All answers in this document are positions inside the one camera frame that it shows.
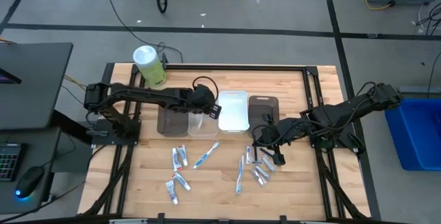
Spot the black backlit keyboard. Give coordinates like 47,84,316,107
0,143,23,183

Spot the large blue plastic bin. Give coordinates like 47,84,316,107
384,98,441,172

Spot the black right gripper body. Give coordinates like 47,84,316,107
256,112,297,151

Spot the black computer desk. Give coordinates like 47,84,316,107
0,125,94,214

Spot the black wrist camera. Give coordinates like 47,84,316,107
207,103,223,121
271,150,287,167

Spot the blue white toothbrush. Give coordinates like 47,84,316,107
192,141,221,170
235,154,245,196

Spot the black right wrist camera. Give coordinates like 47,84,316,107
271,150,287,167

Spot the long black floor cable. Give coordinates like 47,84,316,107
102,0,185,63

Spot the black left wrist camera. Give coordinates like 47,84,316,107
207,103,223,121

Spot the white plastic bin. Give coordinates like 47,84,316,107
217,90,251,134

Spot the black monitor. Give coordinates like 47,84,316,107
0,42,74,130

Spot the silver aluminium rail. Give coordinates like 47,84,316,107
108,218,149,224

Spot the black left camera cable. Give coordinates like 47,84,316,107
191,75,221,107

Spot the green disinfecting wipes canister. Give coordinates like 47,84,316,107
132,45,167,89

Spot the black desk cable bundle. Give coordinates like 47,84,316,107
415,1,441,35

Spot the smoky grey translucent bin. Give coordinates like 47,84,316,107
247,95,280,139
156,105,190,138

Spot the dark blue razor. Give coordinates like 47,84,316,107
252,145,264,165

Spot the black computer mouse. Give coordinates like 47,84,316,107
14,165,45,199

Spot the clear plastic bin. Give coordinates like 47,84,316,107
187,112,221,139

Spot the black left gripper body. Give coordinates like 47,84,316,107
187,83,218,114

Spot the black aluminium table frame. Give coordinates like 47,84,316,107
77,61,373,224

